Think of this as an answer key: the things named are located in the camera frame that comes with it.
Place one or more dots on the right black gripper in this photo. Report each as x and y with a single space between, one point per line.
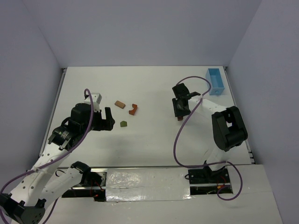
178 99

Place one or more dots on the silver tape patch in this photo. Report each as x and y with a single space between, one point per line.
147 184

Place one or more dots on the light brown rectangular block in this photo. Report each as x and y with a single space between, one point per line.
119 104

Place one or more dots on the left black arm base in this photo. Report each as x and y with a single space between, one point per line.
93 186

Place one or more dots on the blue rectangular box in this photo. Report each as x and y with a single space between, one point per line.
213 75

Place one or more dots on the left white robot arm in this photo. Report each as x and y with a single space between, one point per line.
27 203

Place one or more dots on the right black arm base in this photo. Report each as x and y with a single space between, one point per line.
206 175

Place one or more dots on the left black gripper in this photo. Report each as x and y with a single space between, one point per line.
100 121

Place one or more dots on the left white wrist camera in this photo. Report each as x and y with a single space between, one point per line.
96 98

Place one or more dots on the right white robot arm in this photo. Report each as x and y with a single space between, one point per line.
228 127

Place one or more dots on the orange arch block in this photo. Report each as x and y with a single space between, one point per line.
133 110

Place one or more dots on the green house-shaped block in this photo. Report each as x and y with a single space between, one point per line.
123 124

